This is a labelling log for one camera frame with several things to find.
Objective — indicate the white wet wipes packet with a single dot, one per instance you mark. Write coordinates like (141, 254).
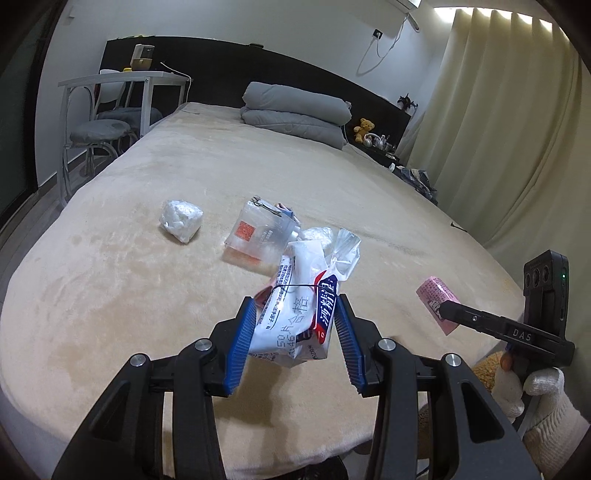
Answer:
(295, 323)

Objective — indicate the white desktop appliance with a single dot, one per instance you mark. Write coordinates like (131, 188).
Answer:
(142, 57)

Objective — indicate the black headboard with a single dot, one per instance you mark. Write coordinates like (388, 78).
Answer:
(207, 69)

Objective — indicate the air conditioner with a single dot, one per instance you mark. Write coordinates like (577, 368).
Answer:
(406, 2)

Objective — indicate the black plant ornament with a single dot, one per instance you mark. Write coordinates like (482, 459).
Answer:
(407, 102)

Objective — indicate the grey cushion metal chair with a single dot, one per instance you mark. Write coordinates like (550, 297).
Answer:
(101, 130)

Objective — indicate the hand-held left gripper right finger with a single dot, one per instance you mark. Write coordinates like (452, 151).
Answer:
(348, 353)

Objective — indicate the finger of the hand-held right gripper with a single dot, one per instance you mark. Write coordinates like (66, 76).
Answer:
(498, 325)

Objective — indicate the brown teddy bear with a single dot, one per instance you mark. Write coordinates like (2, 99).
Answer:
(364, 129)

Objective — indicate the dark nightstand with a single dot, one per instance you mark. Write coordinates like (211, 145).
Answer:
(381, 154)

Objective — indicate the person's right hand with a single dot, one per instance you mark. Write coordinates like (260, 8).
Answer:
(506, 362)

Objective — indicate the white back chair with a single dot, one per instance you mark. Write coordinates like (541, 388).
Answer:
(113, 94)

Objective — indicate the clear plastic wrapper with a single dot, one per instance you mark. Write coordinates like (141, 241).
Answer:
(334, 247)

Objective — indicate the wall socket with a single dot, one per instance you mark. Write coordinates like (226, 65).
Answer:
(378, 33)

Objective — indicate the red and blue wrapper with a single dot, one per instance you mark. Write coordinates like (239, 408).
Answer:
(285, 210)

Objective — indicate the white headphones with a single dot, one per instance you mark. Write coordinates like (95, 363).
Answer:
(373, 140)

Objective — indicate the white plastic bag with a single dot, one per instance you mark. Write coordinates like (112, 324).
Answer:
(181, 221)

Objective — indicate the pink paper packet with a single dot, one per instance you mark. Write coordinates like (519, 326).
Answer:
(431, 293)

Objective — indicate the bed with beige blanket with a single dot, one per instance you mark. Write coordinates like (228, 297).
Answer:
(138, 300)

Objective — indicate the pile of clothes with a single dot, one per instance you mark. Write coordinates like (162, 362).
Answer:
(418, 180)

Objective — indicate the white desk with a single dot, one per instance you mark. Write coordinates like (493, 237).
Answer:
(129, 79)

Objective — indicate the cream curtain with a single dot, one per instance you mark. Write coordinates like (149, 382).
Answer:
(508, 138)

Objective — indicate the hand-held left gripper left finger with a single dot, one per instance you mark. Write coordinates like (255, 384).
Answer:
(240, 344)

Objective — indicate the clear bag with orange label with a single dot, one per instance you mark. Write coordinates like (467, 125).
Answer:
(256, 235)

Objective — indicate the folded grey quilt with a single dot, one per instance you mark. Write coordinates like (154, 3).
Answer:
(295, 110)

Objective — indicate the person's right forearm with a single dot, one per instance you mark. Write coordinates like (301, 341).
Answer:
(549, 424)

